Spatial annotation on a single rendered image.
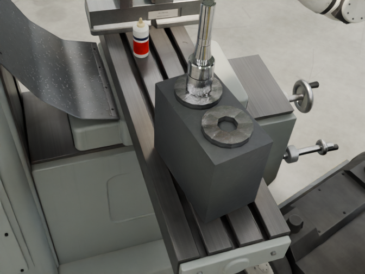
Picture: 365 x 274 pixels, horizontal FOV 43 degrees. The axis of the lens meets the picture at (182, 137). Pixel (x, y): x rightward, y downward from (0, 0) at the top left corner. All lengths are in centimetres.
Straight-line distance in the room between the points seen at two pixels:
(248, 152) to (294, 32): 236
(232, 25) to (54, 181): 200
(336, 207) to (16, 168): 91
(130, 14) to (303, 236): 77
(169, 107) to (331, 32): 243
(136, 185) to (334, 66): 179
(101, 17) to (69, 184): 47
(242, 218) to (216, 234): 6
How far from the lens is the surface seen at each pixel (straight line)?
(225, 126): 81
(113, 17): 130
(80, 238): 161
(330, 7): 120
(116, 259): 173
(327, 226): 143
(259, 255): 94
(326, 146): 165
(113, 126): 122
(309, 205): 145
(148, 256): 173
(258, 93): 146
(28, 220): 138
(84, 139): 124
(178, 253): 88
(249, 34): 302
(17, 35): 120
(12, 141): 116
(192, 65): 80
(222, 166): 77
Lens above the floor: 174
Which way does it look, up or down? 49 degrees down
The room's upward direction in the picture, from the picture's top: 5 degrees clockwise
